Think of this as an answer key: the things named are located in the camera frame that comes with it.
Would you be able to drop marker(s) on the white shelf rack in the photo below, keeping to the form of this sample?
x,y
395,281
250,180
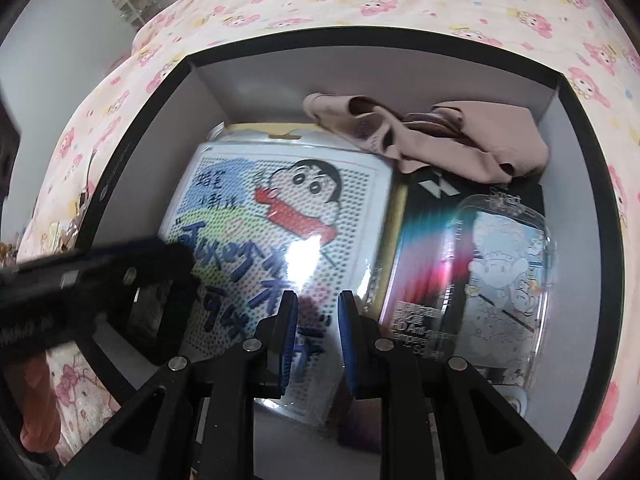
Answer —
x,y
136,13

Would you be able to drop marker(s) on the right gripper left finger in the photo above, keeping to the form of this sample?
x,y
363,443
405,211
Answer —
x,y
196,418

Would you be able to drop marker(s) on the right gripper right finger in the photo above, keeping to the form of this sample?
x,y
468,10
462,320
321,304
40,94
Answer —
x,y
439,420

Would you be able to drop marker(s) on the pink beige fabric garment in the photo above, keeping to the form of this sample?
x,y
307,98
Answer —
x,y
484,142

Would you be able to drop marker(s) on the clear cartoon phone case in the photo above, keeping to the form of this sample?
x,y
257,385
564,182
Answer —
x,y
492,304

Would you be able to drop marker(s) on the person's left hand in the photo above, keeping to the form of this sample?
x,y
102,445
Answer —
x,y
30,385

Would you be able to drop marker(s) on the black Smart Devil box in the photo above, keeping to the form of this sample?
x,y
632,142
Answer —
x,y
409,309

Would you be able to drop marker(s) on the Shin-chan bead kit bag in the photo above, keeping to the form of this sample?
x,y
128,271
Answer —
x,y
264,217

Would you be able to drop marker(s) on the pink cartoon bed blanket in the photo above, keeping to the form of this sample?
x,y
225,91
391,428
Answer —
x,y
74,85

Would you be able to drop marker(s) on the black storage box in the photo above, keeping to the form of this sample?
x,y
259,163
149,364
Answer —
x,y
265,80

